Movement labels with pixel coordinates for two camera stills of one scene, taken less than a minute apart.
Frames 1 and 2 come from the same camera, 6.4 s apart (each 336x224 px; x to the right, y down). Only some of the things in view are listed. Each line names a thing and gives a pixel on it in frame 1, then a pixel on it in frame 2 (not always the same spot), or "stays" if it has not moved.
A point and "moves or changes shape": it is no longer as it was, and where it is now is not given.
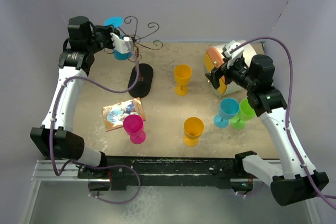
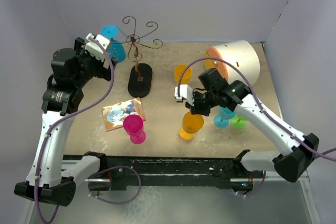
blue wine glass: (229, 108) stays
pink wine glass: (133, 125) stays
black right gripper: (223, 70) to (196, 108)
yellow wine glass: (182, 73) stays
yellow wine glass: (193, 127) moves or changes shape
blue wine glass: (117, 21) moves or changes shape
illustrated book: (114, 115) stays
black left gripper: (107, 30) to (102, 72)
